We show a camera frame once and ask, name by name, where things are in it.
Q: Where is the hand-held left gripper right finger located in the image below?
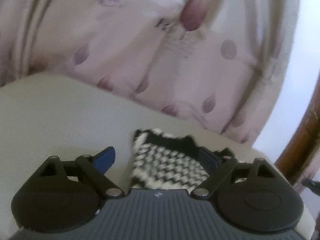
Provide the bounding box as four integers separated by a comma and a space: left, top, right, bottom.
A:
192, 147, 280, 199

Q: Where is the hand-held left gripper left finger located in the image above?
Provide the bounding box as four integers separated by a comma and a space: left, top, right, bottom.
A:
37, 146, 124, 198

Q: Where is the black and white striped sweater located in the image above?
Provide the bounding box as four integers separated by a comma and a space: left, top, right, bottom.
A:
130, 128, 250, 190

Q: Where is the dark object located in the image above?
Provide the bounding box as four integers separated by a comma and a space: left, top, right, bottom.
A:
302, 177, 320, 193

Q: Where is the pink leaf printed curtain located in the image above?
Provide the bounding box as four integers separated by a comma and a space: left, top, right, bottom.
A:
0, 0, 302, 145

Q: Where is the brown wooden furniture frame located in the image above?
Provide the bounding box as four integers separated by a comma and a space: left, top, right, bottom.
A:
274, 75, 320, 187

